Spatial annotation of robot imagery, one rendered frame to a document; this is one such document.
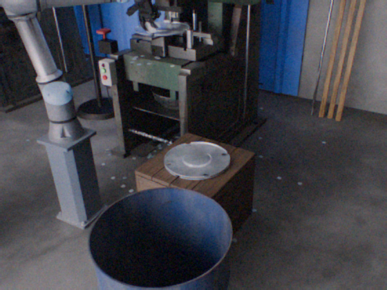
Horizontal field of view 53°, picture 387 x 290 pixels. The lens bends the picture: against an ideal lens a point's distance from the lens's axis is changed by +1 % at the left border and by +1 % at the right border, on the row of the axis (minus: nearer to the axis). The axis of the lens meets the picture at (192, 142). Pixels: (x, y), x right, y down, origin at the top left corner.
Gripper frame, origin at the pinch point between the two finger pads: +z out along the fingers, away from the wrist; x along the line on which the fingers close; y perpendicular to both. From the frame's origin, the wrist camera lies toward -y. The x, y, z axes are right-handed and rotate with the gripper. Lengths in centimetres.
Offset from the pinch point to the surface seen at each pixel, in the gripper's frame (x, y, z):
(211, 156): -42, 48, 28
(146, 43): 6.8, -13.8, 13.9
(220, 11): 40.5, 15.9, 14.7
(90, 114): -7, -85, 81
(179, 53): 5.0, 8.4, 15.9
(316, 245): -50, 97, 64
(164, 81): -8.6, 4.3, 23.9
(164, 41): 5.3, 0.8, 9.6
